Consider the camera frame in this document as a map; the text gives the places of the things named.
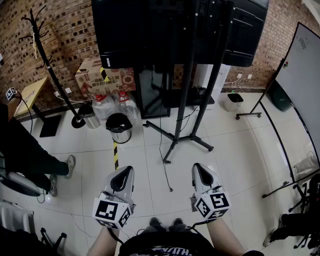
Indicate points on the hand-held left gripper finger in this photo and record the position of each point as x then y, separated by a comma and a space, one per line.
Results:
126, 181
116, 183

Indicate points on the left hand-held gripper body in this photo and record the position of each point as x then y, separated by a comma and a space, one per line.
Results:
107, 210

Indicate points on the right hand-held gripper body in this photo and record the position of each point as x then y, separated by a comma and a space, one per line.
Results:
212, 205

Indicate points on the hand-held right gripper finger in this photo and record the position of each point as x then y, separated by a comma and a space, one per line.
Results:
209, 178
200, 177

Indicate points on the person's right forearm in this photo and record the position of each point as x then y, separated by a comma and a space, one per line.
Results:
225, 237

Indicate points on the person's left forearm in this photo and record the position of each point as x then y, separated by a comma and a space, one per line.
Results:
102, 242

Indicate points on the person's right shoe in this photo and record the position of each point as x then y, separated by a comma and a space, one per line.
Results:
178, 222

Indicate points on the person's shoe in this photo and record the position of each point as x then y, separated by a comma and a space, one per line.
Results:
155, 222
178, 222

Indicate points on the steel trash can black bag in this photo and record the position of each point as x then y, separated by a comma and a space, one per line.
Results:
121, 136
92, 121

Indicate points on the person's left shoe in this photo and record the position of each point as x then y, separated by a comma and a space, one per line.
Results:
155, 222

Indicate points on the person's black printed shirt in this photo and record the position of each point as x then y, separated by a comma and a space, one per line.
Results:
170, 247

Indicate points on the black coat rack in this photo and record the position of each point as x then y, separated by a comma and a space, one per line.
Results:
79, 123

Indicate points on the clear water bottle red cap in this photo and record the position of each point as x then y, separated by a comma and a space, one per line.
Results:
127, 107

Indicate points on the bagged water bottle red cap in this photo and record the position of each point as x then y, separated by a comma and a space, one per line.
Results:
102, 110

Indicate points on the small white trash bin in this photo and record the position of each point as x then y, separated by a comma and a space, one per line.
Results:
231, 106

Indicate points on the black metal TV stand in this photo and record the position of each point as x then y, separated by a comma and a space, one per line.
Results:
185, 100

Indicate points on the black glass cabinet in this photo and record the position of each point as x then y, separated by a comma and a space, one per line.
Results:
150, 100

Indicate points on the grey office chair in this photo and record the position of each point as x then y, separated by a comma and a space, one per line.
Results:
20, 185

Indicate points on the white cabinet appliance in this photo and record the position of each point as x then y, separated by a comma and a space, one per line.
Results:
223, 77

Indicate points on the black equipment stand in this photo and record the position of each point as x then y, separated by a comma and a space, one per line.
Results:
314, 187

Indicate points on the green bin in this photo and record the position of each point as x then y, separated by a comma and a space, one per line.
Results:
281, 100

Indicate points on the printed cardboard box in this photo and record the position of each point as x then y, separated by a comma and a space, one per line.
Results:
90, 80

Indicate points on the wooden side table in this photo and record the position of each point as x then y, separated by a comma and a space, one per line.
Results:
30, 95

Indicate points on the whiteboard on rolling stand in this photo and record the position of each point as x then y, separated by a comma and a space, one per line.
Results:
300, 75

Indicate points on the white wall outlet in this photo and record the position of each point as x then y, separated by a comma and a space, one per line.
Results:
239, 75
249, 76
68, 90

